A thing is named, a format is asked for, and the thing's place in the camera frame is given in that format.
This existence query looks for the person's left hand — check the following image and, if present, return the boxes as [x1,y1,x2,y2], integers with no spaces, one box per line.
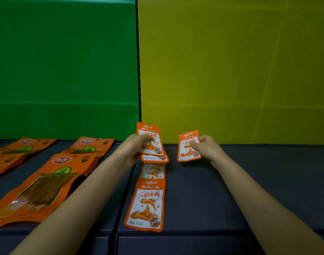
[116,133,153,168]

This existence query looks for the person's right hand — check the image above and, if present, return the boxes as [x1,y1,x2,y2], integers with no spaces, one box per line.
[189,135,228,168]

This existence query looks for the small orange snack packet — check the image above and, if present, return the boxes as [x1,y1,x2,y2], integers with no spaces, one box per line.
[177,130,202,162]
[139,163,167,181]
[140,153,170,164]
[136,122,165,157]
[124,178,167,233]

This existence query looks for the person's right forearm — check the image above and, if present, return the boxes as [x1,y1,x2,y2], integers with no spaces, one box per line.
[211,154,324,255]

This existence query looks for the person's left forearm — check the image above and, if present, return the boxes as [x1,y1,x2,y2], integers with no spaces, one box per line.
[10,149,137,255]

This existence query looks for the large orange windowed snack bag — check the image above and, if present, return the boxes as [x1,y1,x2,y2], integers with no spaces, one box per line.
[0,152,27,179]
[0,137,58,158]
[60,136,115,176]
[0,152,99,230]

